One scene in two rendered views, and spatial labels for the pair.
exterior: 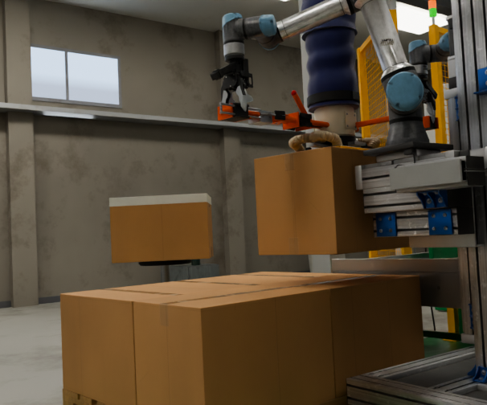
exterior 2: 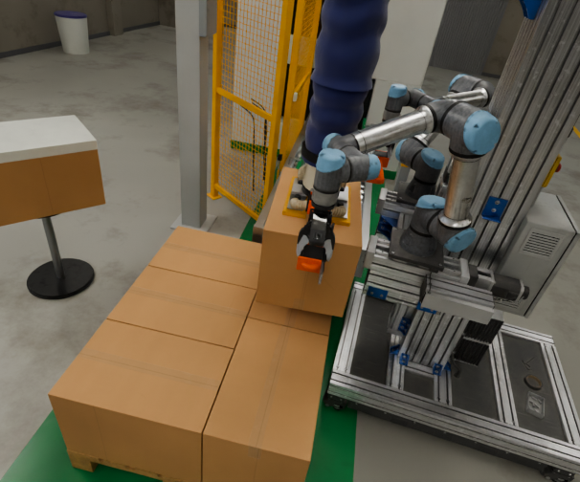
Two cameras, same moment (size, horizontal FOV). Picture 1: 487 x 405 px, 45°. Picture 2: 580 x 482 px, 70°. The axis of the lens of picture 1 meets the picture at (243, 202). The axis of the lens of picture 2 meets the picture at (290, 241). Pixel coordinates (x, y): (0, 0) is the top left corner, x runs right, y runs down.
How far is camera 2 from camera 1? 2.02 m
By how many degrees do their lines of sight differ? 55
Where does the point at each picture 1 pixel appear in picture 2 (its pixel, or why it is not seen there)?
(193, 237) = (85, 186)
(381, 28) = (469, 188)
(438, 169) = (472, 311)
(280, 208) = (290, 276)
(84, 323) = (107, 425)
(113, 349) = (166, 449)
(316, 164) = (341, 255)
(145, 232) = (24, 190)
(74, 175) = not seen: outside the picture
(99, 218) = not seen: outside the picture
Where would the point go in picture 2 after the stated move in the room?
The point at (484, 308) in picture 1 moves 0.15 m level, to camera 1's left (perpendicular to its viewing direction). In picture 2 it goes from (419, 329) to (401, 341)
